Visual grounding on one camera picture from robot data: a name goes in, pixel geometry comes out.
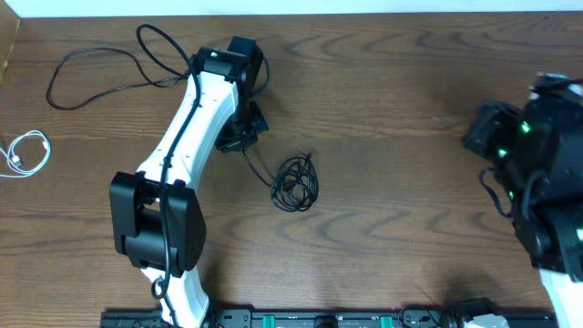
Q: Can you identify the long black usb cable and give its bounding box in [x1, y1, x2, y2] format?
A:
[45, 46, 192, 111]

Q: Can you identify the white usb cable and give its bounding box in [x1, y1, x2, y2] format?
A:
[0, 129, 52, 179]

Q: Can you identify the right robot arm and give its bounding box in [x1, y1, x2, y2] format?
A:
[462, 73, 582, 327]

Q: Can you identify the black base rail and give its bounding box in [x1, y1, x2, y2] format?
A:
[98, 298, 571, 328]

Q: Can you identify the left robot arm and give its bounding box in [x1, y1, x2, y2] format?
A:
[109, 36, 268, 327]

